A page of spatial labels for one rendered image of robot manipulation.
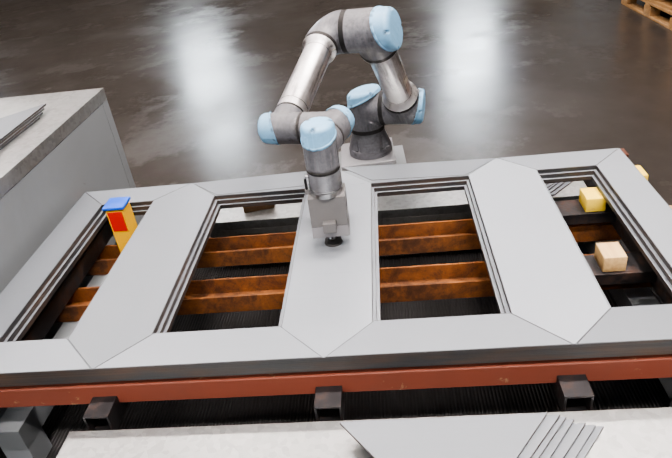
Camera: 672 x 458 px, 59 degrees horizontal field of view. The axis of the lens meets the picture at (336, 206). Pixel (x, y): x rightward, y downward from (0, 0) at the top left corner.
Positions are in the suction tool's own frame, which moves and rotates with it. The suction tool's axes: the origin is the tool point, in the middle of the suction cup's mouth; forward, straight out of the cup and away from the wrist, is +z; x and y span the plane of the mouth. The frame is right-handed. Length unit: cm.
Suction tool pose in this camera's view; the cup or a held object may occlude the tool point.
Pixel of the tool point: (334, 246)
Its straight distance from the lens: 140.7
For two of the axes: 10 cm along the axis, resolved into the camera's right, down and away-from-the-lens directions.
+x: 0.2, -5.1, 8.6
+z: 1.2, 8.6, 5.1
